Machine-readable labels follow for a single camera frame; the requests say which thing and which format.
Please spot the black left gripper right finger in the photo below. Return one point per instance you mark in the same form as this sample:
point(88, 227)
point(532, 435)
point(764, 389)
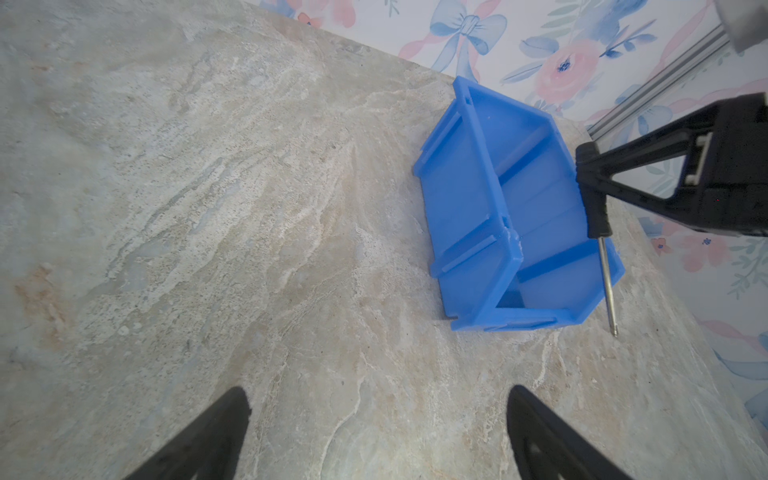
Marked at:
point(546, 447)

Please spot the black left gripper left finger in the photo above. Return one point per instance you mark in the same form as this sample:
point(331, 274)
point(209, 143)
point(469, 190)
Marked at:
point(208, 448)

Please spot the black handled screwdriver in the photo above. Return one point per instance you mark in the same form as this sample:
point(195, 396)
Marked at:
point(598, 228)

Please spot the blue plastic bin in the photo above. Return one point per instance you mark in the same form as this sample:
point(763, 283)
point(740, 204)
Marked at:
point(506, 219)

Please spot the aluminium corner frame post right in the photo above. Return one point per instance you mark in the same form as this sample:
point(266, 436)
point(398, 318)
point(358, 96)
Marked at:
point(693, 59)

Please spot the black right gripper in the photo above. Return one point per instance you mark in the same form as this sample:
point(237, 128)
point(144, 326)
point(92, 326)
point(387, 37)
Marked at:
point(725, 189)

